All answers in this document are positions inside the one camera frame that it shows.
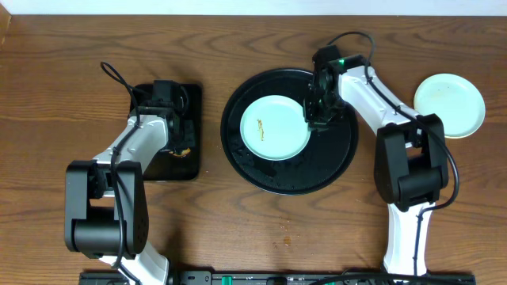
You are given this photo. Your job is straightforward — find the rectangular black tray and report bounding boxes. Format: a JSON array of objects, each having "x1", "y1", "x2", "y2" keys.
[{"x1": 133, "y1": 83, "x2": 203, "y2": 181}]

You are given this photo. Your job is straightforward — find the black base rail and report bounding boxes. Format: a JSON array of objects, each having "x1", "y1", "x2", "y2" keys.
[{"x1": 78, "y1": 269, "x2": 476, "y2": 285}]

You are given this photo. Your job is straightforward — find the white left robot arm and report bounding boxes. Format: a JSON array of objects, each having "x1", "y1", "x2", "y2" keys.
[{"x1": 64, "y1": 99, "x2": 202, "y2": 284}]

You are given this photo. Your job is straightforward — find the green plate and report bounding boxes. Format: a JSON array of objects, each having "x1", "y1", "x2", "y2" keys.
[
  {"x1": 414, "y1": 74, "x2": 486, "y2": 139},
  {"x1": 239, "y1": 95, "x2": 311, "y2": 161}
]

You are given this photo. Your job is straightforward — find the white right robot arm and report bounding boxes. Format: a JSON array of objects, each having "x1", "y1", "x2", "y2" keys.
[{"x1": 303, "y1": 55, "x2": 448, "y2": 276}]

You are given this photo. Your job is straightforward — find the round black tray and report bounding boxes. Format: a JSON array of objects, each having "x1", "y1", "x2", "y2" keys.
[{"x1": 220, "y1": 69, "x2": 359, "y2": 196}]

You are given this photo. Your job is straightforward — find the green yellow sponge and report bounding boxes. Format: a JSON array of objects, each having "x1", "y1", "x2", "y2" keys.
[{"x1": 168, "y1": 148, "x2": 191, "y2": 158}]

